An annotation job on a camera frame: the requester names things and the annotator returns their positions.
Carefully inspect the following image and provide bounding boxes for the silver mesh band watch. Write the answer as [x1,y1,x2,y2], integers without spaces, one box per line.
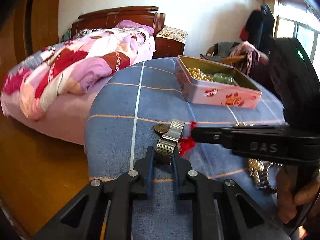
[153,119,184,165]

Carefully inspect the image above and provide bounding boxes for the wicker chair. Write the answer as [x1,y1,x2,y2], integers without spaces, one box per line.
[200,42,247,66]

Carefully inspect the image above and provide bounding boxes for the clothes draped on chair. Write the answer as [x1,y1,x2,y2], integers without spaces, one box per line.
[201,41,270,75]

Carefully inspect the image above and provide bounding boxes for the wooden nightstand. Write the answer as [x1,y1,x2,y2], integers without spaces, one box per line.
[153,37,184,59]

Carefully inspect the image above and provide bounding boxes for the pink cookie tin box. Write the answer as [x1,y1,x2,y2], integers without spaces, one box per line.
[175,56,262,108]

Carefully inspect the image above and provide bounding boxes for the person's right hand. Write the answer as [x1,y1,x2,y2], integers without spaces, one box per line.
[276,167,319,224]

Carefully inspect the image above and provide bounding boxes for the wooden wardrobe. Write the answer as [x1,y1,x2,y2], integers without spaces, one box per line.
[1,0,59,72]

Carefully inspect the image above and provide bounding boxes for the green jade bracelet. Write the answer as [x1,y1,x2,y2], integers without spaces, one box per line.
[212,73,236,85]

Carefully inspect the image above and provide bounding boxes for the silver metal bead necklace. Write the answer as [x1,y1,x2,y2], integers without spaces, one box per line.
[247,158,279,196]

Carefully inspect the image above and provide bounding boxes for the red string cord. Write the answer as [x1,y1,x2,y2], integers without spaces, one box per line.
[177,121,198,157]

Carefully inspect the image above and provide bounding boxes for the hanging dark coats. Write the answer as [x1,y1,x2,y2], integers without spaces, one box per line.
[239,4,274,53]

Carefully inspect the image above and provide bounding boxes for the window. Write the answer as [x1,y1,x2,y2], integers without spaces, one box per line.
[274,3,319,73]

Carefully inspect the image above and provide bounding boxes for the blue plaid tablecloth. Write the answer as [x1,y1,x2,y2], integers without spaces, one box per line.
[85,58,284,239]

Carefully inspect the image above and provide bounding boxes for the gold pearl necklace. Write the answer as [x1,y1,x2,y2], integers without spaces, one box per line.
[187,67,213,82]

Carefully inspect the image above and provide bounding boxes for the bed with pink quilt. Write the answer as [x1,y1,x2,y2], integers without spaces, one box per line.
[1,6,165,145]

